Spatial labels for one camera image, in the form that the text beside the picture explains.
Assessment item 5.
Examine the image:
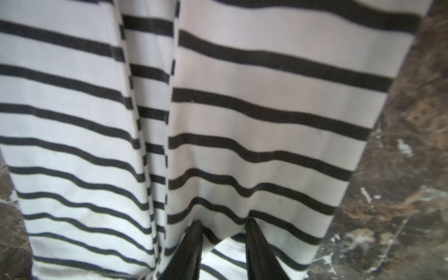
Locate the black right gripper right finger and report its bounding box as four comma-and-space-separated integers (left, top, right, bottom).
245, 218, 289, 280

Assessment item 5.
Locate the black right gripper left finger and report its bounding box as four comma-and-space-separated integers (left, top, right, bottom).
159, 220, 203, 280

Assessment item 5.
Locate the striped tank top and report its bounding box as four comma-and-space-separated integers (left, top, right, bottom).
1, 1, 431, 280

